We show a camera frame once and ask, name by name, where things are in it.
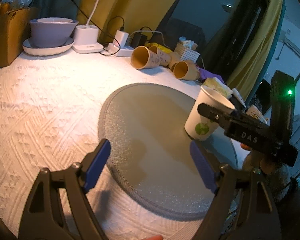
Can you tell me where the white paper cup green logo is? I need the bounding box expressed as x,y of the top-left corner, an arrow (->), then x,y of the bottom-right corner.
184,85 -> 235,141

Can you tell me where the brown paper cup front right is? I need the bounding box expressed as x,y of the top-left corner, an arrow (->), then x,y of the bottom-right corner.
173,60 -> 200,81

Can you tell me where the brown paper cup patterned rear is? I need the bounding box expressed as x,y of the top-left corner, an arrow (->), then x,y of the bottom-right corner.
149,46 -> 171,67

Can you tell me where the brown paper cup front left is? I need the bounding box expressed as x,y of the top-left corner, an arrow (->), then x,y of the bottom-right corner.
130,46 -> 160,70

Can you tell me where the person's fingertip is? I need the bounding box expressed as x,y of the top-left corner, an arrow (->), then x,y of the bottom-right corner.
144,235 -> 163,240

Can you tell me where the white cartoon mug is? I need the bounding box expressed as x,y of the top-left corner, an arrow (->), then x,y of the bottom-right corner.
245,105 -> 267,124

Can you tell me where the yellow tissue pack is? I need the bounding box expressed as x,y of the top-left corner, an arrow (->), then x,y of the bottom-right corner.
203,77 -> 233,99

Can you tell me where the yellow curtain right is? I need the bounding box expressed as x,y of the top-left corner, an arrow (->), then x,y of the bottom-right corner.
227,0 -> 284,100

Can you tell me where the yellow curtain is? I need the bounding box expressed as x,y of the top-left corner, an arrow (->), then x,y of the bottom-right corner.
227,0 -> 284,100
91,0 -> 175,36

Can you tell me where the purple cloth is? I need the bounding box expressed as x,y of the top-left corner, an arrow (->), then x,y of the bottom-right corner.
199,68 -> 225,84

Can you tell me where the white woven basket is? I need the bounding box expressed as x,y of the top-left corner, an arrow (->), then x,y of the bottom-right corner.
174,43 -> 200,63

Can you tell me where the round grey placemat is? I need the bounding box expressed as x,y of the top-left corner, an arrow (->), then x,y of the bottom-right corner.
97,82 -> 239,222

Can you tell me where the white air conditioner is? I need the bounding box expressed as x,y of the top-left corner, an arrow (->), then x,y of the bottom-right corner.
282,36 -> 300,63

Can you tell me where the white textured tablecloth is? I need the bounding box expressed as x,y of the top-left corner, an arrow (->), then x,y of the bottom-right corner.
0,50 -> 203,239

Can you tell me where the black charger adapter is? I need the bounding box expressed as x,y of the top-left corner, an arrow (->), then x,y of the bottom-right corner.
130,33 -> 147,48

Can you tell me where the white charger adapter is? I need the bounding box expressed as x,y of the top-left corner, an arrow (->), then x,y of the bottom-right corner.
113,30 -> 129,48

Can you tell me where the white power strip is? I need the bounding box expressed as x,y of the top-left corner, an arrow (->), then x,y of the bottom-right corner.
99,43 -> 134,57

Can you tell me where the yellow curtain left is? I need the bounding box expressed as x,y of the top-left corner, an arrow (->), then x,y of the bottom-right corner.
91,0 -> 175,36

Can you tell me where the white desk lamp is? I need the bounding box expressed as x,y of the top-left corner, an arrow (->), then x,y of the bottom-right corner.
72,0 -> 103,54

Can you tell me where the white plate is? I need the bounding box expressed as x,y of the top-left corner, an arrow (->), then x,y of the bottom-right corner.
23,37 -> 74,56

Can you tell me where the purple bowl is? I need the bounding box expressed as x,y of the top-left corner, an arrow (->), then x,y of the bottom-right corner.
30,19 -> 78,48

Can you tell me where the cardboard box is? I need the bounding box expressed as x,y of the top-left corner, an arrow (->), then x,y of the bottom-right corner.
0,7 -> 38,68

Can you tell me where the small pink bowl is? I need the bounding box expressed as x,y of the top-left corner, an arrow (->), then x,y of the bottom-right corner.
37,17 -> 73,24

